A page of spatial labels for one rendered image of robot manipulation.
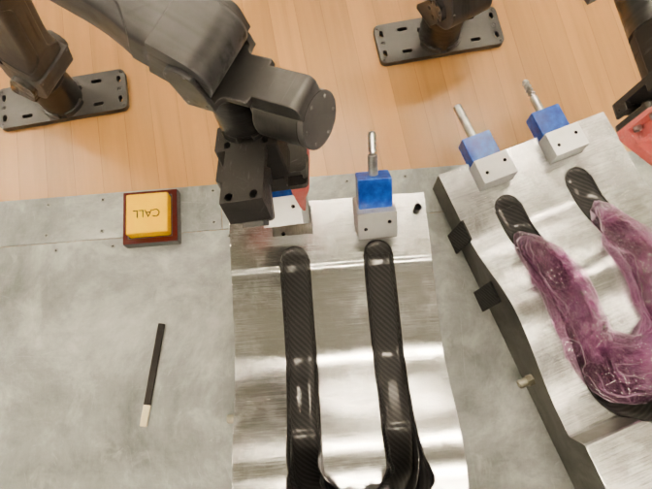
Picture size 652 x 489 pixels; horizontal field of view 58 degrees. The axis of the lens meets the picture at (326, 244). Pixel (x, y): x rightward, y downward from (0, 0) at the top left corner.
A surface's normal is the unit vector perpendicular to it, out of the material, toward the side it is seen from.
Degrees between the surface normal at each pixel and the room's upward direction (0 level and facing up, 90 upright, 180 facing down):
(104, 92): 0
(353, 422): 26
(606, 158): 0
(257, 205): 70
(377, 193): 44
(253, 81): 19
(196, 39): 14
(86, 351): 0
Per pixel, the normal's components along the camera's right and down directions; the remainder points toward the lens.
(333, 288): -0.01, -0.21
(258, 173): -0.20, -0.56
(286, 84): -0.30, -0.38
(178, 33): 0.21, -0.14
